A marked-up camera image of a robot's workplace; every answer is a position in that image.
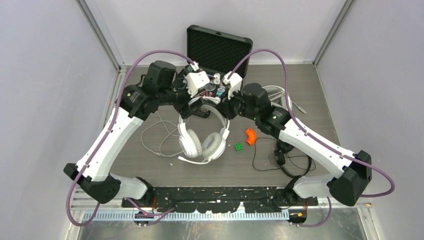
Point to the white gaming headset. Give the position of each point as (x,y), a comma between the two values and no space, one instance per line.
(277,96)

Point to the green toy brick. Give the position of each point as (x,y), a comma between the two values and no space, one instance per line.
(238,146)

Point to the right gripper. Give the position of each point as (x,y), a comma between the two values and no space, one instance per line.
(225,105)

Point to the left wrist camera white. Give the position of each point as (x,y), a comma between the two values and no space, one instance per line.
(196,81)

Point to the black poker chip case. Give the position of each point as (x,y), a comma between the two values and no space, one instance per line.
(217,52)

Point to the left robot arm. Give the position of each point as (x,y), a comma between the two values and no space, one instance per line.
(162,85)

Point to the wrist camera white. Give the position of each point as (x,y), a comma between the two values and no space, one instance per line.
(196,81)
(233,81)

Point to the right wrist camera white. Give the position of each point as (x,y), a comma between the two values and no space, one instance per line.
(233,81)

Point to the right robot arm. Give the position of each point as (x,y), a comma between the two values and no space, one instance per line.
(349,172)

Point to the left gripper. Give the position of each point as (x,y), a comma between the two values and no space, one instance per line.
(185,109)

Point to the orange toy brick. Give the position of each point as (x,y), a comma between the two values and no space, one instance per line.
(251,136)

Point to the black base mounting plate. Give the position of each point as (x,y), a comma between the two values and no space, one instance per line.
(259,199)

